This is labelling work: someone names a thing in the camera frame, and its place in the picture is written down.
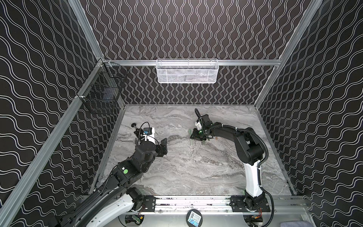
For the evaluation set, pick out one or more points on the black wire basket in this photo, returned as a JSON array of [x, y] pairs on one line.
[[103, 95]]

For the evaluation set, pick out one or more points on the grey cloth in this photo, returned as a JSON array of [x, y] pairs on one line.
[[296, 224]]

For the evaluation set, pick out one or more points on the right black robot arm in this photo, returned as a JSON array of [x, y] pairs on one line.
[[250, 149]]

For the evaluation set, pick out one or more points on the round black labelled disc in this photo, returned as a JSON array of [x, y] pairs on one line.
[[194, 218]]

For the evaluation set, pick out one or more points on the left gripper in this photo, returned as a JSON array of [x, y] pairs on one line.
[[153, 142]]

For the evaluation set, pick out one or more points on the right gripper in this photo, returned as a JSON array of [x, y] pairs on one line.
[[197, 133]]

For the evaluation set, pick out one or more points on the small black clamp vise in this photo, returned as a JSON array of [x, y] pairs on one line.
[[138, 131]]

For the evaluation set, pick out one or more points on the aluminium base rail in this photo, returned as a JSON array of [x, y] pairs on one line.
[[219, 205]]

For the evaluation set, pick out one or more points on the white wire mesh basket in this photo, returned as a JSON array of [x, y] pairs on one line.
[[187, 71]]

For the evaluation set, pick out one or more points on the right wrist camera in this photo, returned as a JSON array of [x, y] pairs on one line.
[[199, 124]]

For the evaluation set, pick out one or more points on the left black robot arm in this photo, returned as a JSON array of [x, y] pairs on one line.
[[116, 195]]

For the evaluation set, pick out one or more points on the light green pen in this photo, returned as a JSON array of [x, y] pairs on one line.
[[190, 135]]

